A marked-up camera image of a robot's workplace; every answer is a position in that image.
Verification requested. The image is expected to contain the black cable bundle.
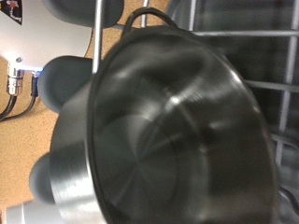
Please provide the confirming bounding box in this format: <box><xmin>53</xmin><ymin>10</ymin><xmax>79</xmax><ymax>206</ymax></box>
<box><xmin>0</xmin><ymin>63</ymin><xmax>40</xmax><ymax>123</ymax></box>

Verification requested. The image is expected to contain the stainless steel pot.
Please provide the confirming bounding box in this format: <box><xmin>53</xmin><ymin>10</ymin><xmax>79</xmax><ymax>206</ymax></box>
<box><xmin>49</xmin><ymin>6</ymin><xmax>280</xmax><ymax>224</ymax></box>

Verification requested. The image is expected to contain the grey dish rack base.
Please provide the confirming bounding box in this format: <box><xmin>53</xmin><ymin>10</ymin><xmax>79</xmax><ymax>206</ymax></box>
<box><xmin>164</xmin><ymin>0</ymin><xmax>299</xmax><ymax>224</ymax></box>

